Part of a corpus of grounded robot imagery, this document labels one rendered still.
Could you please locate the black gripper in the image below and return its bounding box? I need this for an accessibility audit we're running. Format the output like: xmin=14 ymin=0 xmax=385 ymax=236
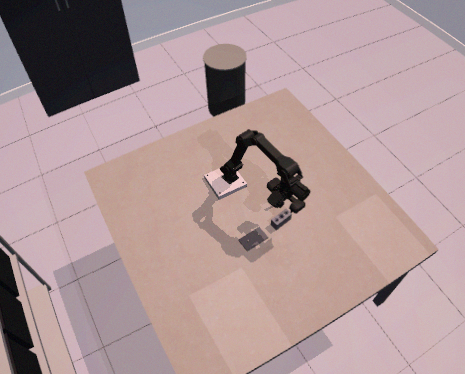
xmin=267 ymin=178 xmax=305 ymax=214

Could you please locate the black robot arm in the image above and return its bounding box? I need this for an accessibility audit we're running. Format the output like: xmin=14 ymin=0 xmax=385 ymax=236
xmin=220 ymin=129 xmax=310 ymax=208

